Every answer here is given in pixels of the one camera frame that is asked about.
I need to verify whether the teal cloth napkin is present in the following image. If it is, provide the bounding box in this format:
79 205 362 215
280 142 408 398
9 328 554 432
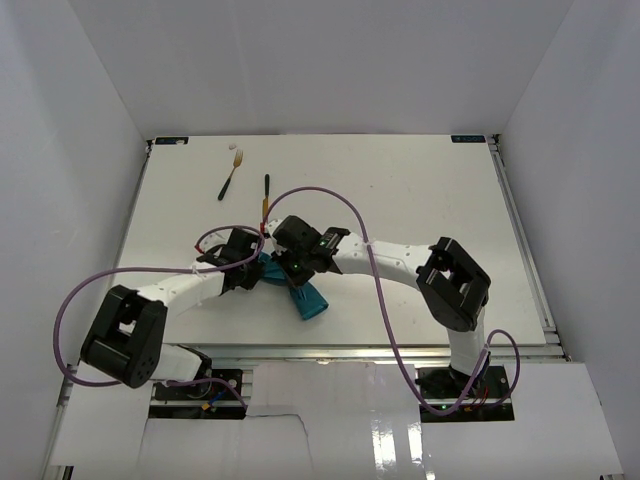
258 252 329 321

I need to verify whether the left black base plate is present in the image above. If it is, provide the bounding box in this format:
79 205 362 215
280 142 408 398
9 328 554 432
153 369 243 402

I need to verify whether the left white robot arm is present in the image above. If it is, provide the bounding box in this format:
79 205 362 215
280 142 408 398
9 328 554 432
80 227 264 389

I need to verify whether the left blue table label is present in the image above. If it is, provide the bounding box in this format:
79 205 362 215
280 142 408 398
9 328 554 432
154 136 189 145

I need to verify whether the blue table label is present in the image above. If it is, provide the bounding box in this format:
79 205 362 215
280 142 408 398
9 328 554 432
450 135 486 144
154 136 189 145

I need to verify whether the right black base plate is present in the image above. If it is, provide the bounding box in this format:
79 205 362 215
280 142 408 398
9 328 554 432
415 366 510 400

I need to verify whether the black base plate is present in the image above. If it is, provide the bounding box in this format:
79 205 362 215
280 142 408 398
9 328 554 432
415 366 510 400
153 369 243 402

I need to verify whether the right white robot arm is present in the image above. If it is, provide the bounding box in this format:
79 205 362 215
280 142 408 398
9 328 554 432
266 215 491 392

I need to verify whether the right blue table label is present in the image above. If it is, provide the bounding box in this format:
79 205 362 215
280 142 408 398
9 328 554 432
450 135 486 144

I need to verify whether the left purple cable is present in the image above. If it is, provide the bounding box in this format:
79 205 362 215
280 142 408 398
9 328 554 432
53 224 266 409

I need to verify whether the white cardboard front cover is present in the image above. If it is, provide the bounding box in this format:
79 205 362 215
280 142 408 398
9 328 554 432
51 362 622 479

